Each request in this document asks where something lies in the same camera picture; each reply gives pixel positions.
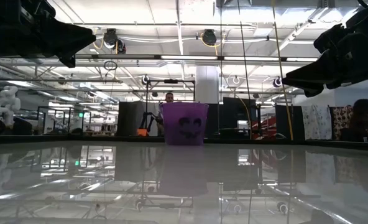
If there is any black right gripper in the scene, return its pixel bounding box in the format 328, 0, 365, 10
282, 4, 368, 98

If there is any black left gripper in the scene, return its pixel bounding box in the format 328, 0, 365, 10
0, 0, 97, 68

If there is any purple halloween bucket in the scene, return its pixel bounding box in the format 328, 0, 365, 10
159, 101, 209, 146

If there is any white floral cloth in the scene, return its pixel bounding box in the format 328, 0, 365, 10
301, 105, 333, 141

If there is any dark red patterned cloth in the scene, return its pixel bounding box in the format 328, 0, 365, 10
332, 105, 354, 141

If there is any red rack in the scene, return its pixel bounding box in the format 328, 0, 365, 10
258, 115, 278, 139

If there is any black partition panel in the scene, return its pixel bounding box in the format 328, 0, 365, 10
117, 100, 162, 137

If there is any black metal gantry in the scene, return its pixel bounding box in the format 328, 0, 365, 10
145, 78, 196, 138

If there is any white round column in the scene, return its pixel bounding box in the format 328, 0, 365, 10
195, 65, 219, 104

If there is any yellow cable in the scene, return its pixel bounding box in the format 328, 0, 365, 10
270, 0, 295, 141

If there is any ceiling cable reel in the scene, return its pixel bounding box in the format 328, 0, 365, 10
201, 29, 218, 47
103, 27, 127, 54

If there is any black hanging cable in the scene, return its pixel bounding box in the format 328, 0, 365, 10
236, 0, 253, 139

